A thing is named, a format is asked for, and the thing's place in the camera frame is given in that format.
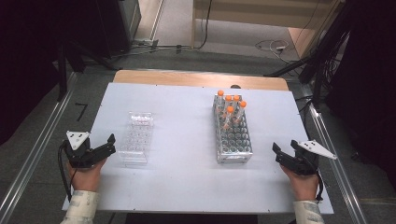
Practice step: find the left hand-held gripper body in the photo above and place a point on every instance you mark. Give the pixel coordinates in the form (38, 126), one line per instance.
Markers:
(79, 157)

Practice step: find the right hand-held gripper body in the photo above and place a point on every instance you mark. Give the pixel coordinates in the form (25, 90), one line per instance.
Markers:
(306, 163)

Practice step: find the clear plastic tube rack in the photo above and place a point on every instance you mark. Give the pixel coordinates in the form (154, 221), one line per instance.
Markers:
(137, 140)

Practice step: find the metal tube rack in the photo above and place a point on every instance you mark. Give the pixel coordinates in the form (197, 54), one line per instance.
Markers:
(236, 146)

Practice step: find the person's left hand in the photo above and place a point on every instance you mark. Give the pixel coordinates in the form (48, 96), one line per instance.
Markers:
(85, 179)

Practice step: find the person's right hand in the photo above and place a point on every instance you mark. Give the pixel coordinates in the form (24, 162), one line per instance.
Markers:
(303, 186)

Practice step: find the white board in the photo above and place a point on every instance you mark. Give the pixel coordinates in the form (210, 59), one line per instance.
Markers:
(180, 140)

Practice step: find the black metal stand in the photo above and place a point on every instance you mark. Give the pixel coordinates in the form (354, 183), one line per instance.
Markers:
(62, 77)
(327, 37)

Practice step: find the wooden table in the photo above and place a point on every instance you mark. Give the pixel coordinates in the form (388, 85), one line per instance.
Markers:
(186, 79)

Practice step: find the black curtain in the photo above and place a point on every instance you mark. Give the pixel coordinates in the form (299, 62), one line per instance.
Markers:
(25, 62)
(373, 77)

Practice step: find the dark cabinet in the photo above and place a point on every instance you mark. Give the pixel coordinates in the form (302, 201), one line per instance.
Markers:
(129, 15)

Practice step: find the aluminium rail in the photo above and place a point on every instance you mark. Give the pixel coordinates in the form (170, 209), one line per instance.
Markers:
(347, 193)
(42, 137)

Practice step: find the beige wooden frame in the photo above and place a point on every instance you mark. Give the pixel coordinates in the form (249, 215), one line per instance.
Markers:
(264, 12)

